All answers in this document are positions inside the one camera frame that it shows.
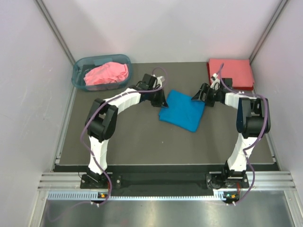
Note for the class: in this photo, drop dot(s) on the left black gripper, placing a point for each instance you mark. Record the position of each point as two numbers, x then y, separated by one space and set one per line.
161 101

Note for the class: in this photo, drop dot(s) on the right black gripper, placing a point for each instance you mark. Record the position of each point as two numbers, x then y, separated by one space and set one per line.
205 89

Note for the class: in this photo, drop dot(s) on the blue t shirt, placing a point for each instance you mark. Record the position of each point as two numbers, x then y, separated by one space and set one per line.
182 111

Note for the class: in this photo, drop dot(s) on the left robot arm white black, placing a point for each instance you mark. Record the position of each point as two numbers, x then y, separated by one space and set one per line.
101 120

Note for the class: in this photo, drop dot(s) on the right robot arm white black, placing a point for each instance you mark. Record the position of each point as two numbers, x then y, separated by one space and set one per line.
252 122

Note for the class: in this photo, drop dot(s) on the folded coral pink t shirt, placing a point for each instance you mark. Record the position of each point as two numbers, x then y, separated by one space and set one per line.
234 71

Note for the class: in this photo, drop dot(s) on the folded dark red t shirt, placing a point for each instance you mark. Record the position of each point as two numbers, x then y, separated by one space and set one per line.
208 73

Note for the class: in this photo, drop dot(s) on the pink crumpled t shirt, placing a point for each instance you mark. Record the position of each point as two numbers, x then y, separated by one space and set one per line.
110 72

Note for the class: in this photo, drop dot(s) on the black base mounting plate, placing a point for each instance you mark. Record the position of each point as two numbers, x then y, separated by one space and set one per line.
214 171

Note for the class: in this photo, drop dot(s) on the teal plastic basket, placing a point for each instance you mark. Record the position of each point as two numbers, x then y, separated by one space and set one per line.
84 65

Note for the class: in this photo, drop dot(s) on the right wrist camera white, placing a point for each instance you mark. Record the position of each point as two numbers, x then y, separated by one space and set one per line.
215 82

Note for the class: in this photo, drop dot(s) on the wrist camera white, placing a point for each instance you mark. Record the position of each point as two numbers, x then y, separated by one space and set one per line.
215 82
159 81

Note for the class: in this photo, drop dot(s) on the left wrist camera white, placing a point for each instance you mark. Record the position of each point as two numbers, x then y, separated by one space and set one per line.
159 81

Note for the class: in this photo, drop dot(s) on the grey slotted cable duct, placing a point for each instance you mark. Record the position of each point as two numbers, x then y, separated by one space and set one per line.
100 196

